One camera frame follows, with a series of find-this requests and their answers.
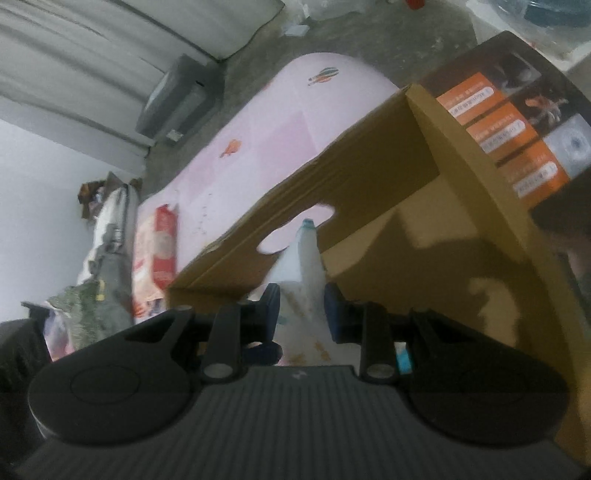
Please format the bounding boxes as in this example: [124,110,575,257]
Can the grey cloth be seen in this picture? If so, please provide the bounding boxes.
[78,182,141,324]

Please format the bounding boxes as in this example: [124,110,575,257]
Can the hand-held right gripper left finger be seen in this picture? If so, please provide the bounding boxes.
[124,282,282,384]

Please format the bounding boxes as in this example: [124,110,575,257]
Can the pink printed mat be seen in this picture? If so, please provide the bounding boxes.
[131,52,407,319]

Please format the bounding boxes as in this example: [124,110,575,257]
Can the green patterned cloth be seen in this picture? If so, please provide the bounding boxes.
[46,281,134,356]

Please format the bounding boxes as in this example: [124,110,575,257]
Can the red and white packet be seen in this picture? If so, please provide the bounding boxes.
[133,204,180,315]

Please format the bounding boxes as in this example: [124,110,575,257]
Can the brown cardboard box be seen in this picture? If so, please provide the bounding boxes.
[166,30,591,462]

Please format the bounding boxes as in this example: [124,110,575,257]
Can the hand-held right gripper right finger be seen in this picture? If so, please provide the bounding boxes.
[323,282,468,384]

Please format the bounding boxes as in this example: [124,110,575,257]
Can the white printed soft packet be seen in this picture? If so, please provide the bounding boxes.
[265,218,365,367]

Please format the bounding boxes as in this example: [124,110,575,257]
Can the grey rectangular case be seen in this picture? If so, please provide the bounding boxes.
[135,53,226,139]

